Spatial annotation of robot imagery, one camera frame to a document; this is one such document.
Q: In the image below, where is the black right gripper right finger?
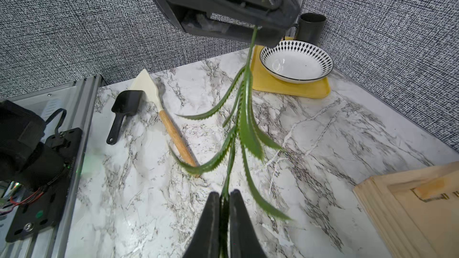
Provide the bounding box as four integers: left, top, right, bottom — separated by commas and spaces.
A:
229, 189, 267, 258

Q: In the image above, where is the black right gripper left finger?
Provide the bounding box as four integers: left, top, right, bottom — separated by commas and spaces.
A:
182, 192, 220, 258

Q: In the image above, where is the blue carnation stem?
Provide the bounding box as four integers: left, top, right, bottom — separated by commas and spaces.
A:
174, 27, 291, 258

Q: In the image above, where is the wooden clothes rack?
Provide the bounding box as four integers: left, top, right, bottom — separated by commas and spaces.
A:
354, 162, 459, 258

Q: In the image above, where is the black mug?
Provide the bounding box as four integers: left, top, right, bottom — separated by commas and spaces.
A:
295, 13, 326, 45

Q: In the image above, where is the white striped rim bowl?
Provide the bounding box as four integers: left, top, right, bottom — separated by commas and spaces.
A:
259, 40, 333, 84

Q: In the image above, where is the yellow tray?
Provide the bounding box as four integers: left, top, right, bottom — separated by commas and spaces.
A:
251, 38, 331, 99

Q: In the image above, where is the wooden handle spatula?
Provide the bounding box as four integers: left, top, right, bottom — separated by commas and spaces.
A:
130, 69, 197, 167

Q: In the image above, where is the black handle scraper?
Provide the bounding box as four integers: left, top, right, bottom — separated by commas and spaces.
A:
106, 90, 144, 145

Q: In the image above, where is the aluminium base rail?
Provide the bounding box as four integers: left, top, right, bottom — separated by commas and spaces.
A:
1, 75, 104, 258

